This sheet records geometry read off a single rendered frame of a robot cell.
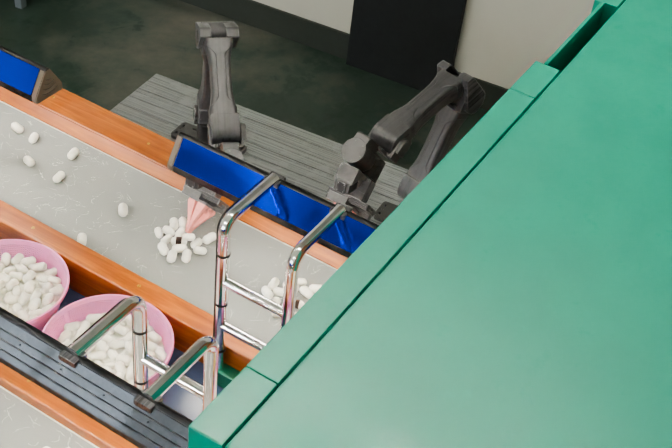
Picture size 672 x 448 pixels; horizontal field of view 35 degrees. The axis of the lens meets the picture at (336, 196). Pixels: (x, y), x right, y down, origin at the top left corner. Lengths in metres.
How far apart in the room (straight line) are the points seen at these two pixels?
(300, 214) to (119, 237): 0.58
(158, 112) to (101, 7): 1.85
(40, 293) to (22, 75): 0.47
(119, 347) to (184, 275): 0.24
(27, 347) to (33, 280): 0.63
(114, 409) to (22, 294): 0.71
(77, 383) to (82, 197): 0.93
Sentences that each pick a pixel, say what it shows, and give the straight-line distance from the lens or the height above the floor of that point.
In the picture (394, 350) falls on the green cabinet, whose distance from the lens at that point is 0.84.
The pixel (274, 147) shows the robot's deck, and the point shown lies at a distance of 2.87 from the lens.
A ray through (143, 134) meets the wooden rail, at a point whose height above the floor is 0.77.
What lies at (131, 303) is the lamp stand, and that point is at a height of 1.12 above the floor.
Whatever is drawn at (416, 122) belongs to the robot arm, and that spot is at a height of 1.05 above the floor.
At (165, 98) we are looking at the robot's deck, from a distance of 3.04.
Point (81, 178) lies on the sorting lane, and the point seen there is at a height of 0.74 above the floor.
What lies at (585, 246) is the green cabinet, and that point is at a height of 1.79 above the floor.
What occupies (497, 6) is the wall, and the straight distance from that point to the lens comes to 4.14.
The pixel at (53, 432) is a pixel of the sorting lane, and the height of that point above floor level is 0.74.
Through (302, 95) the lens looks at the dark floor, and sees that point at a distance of 4.27.
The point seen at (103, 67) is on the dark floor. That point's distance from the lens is 4.39.
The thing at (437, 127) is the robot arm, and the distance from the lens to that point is 2.53.
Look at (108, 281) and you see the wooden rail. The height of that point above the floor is 0.76.
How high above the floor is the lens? 2.40
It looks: 39 degrees down
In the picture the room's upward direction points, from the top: 7 degrees clockwise
